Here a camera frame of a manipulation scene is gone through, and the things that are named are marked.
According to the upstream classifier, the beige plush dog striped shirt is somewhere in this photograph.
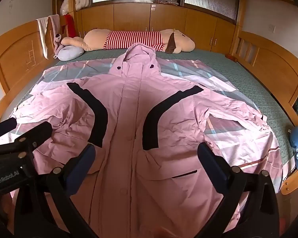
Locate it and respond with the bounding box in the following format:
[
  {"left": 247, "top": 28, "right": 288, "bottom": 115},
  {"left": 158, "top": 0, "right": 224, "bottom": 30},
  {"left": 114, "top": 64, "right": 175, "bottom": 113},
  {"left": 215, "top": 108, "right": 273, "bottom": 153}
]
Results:
[{"left": 62, "top": 28, "right": 196, "bottom": 54}]

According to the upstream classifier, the purple plush toy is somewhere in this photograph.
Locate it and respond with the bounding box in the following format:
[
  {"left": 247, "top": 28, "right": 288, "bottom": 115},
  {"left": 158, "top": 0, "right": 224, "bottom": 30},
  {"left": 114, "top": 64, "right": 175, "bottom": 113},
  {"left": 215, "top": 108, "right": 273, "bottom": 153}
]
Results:
[{"left": 53, "top": 28, "right": 65, "bottom": 59}]

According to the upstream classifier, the wooden headboard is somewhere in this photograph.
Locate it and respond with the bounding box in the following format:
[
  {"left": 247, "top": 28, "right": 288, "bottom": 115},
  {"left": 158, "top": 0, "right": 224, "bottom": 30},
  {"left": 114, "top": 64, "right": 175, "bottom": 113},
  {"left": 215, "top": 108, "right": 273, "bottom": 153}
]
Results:
[{"left": 0, "top": 15, "right": 77, "bottom": 119}]

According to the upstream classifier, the wooden wall cabinet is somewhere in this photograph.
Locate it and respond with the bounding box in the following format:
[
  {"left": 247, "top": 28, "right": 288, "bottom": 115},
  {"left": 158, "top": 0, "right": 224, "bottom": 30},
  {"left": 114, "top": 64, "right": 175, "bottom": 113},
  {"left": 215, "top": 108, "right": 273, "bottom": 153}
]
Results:
[{"left": 76, "top": 1, "right": 239, "bottom": 55}]

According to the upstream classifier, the white towel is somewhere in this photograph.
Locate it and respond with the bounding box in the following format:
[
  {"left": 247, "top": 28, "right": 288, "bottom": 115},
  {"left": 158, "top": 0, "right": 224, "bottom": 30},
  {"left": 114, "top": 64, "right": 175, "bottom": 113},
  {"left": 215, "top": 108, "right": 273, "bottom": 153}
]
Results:
[{"left": 37, "top": 17, "right": 50, "bottom": 60}]

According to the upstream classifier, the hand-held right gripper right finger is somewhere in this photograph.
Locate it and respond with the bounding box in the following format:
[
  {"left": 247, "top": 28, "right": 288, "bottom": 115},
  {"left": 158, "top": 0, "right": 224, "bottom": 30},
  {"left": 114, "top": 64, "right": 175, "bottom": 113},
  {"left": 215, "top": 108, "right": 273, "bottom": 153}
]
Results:
[{"left": 196, "top": 142, "right": 281, "bottom": 238}]

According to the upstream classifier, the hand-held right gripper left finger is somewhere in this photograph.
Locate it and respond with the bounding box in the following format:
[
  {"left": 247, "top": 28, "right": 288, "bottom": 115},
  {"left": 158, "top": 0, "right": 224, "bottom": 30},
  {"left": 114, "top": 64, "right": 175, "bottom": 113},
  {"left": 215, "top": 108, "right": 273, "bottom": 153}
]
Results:
[{"left": 14, "top": 143, "right": 100, "bottom": 238}]

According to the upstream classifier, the clear plastic bag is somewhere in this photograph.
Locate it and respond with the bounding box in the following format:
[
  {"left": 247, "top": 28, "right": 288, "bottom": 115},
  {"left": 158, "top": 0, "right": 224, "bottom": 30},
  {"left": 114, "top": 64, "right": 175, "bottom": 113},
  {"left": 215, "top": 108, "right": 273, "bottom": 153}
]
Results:
[{"left": 60, "top": 0, "right": 74, "bottom": 15}]

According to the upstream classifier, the pink and grey patterned bedsheet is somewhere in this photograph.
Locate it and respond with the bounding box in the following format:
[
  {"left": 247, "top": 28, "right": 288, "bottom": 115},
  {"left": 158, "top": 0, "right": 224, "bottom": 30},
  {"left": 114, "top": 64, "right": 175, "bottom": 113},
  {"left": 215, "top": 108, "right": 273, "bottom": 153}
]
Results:
[{"left": 9, "top": 57, "right": 283, "bottom": 194}]

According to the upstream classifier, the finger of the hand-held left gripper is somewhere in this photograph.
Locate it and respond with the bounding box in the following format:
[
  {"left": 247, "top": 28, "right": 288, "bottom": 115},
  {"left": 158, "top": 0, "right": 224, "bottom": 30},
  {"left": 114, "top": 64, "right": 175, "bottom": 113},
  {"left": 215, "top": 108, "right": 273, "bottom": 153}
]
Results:
[
  {"left": 0, "top": 121, "right": 53, "bottom": 166},
  {"left": 0, "top": 118, "right": 17, "bottom": 142}
]

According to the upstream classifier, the pink quilt with black patch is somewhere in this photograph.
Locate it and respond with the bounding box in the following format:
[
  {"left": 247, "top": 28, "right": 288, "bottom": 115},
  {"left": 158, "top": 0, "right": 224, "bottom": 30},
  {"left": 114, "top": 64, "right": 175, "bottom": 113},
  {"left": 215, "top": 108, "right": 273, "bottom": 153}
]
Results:
[{"left": 11, "top": 42, "right": 269, "bottom": 238}]

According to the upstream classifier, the red cloth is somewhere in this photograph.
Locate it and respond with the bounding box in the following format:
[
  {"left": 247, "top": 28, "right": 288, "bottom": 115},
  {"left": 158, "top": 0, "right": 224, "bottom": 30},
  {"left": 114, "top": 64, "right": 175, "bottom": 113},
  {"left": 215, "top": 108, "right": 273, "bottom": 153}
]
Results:
[{"left": 64, "top": 14, "right": 76, "bottom": 38}]

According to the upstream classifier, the wooden footboard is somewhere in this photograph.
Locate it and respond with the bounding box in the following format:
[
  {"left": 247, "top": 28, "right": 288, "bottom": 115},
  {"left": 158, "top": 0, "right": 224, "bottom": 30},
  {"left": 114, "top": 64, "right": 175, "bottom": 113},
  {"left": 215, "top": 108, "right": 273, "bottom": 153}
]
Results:
[{"left": 232, "top": 31, "right": 298, "bottom": 195}]

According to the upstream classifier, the light blue neck pillow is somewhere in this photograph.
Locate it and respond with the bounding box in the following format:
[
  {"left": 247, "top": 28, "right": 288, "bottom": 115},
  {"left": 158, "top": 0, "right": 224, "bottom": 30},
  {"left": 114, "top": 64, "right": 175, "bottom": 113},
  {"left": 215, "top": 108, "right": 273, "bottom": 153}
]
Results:
[{"left": 57, "top": 45, "right": 85, "bottom": 61}]

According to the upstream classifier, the pink cloth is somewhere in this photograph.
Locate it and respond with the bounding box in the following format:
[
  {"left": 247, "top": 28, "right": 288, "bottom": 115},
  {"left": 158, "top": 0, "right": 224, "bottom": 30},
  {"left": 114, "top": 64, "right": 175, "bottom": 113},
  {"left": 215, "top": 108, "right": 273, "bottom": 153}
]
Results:
[{"left": 48, "top": 14, "right": 61, "bottom": 36}]

